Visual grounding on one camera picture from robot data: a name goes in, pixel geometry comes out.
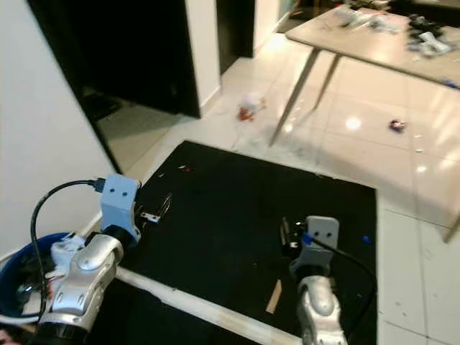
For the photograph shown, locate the white crumpled paper trash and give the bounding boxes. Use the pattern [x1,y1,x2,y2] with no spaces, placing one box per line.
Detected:
[50,234,87,277]

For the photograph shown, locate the blue round rubbish bin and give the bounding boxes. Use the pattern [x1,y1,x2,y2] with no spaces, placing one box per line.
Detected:
[0,231,76,328]

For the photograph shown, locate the black floor rug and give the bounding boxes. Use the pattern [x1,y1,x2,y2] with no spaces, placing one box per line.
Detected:
[97,140,379,345]

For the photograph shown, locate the brown cardboard strip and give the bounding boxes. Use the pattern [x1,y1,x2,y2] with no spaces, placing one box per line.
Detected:
[266,279,282,315]

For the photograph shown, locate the white orange crumpled wrapper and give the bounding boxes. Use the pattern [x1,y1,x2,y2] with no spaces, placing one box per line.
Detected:
[237,92,267,121]

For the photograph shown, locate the grey metal table leg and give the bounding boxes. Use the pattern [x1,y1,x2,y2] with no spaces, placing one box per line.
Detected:
[313,52,342,94]
[270,47,321,147]

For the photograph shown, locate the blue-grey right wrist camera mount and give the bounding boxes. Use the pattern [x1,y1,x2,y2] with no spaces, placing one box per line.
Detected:
[290,216,340,281]

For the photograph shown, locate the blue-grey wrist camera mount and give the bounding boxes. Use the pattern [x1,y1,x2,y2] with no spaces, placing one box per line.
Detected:
[290,216,340,281]
[99,175,142,242]

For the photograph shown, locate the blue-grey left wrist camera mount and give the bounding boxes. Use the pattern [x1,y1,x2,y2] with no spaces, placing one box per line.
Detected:
[99,175,142,242]

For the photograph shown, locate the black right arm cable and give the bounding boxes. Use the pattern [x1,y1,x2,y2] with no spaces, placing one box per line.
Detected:
[316,236,379,344]

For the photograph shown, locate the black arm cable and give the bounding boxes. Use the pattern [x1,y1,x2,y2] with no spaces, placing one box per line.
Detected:
[30,178,110,321]
[316,236,379,344]

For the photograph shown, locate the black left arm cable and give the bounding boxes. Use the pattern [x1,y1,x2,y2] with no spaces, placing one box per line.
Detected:
[30,178,110,321]

